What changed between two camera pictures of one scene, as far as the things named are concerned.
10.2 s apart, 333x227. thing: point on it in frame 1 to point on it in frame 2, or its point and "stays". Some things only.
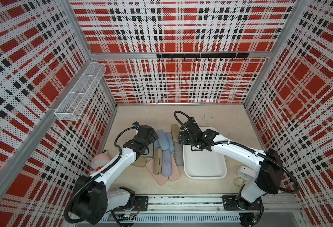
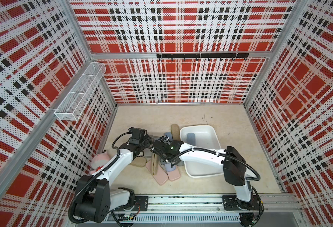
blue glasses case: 169,135 stays
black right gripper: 182,137 to 162,160
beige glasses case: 140,162 stays
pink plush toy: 98,161 stays
